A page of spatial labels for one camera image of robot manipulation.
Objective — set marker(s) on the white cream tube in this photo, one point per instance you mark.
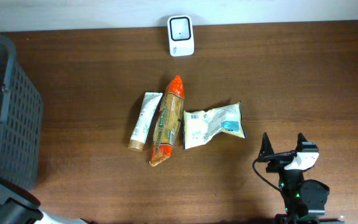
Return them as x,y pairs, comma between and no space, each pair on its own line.
141,130

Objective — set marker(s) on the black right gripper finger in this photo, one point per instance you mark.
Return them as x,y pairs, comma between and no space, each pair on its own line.
301,142
266,150

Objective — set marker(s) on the orange pasta package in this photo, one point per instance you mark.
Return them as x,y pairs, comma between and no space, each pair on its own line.
168,123

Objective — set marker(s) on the dark grey plastic basket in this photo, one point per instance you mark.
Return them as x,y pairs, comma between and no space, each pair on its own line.
21,111

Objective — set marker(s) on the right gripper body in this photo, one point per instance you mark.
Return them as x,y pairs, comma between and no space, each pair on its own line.
278,162

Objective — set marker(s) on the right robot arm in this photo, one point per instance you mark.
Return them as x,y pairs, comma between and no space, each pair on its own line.
304,199

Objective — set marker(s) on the white barcode scanner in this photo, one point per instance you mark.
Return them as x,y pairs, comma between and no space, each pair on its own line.
180,36

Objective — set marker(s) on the cream snack bag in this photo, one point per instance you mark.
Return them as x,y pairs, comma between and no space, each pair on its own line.
200,127

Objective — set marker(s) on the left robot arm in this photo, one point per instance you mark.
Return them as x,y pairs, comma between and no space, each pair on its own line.
94,178

